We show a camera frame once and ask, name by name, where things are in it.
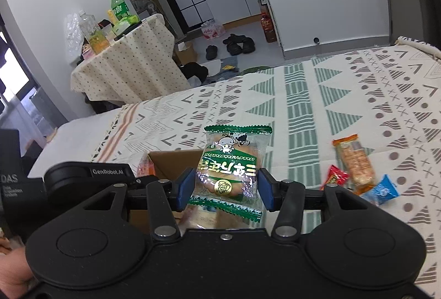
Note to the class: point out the black slippers pile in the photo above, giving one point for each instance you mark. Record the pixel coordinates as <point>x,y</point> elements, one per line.
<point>239,44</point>

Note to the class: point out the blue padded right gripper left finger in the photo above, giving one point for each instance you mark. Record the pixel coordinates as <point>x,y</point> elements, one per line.
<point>165,197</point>

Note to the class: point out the green soda bottle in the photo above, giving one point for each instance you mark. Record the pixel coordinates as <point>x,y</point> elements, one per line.
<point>120,9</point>

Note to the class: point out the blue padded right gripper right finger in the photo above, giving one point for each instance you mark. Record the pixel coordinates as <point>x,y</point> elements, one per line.
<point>286,198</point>

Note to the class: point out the patterned white green bedspread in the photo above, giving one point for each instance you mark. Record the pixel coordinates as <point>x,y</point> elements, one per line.
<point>389,97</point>

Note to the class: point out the red bottle on floor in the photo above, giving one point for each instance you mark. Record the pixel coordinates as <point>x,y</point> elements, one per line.
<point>268,28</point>

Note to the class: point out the clear bottle yellow liquid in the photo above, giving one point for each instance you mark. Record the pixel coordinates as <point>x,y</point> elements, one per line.
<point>92,32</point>

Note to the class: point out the green clear bread snack pack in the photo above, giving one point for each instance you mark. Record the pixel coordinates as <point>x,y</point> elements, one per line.
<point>226,175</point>

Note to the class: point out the blue snack packet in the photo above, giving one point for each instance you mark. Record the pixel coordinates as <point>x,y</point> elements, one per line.
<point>384,191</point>

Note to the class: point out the single black slipper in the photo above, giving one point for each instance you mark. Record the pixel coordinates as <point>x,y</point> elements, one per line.
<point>211,52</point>

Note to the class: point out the orange cracker snack pack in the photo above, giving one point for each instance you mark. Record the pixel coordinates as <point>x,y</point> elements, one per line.
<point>356,161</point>

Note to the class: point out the green tissue pack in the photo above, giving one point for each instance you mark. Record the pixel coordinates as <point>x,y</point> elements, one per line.
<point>124,24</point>

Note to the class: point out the small cardboard box on floor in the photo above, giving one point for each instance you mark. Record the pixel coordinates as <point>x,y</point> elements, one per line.
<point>184,53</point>

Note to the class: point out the open brown cardboard box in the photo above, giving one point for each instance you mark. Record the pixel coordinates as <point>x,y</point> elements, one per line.
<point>169,165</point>

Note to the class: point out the red peanut snack packet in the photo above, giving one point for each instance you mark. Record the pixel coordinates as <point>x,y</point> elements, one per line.
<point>335,176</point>

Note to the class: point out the round table dotted tablecloth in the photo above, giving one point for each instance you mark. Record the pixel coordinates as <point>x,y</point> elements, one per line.
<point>137,67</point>

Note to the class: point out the person's left hand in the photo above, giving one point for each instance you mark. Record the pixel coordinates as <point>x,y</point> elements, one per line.
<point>16,274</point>

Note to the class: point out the pink white plastic bag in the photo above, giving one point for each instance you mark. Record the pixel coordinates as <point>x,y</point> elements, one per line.
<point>212,29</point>

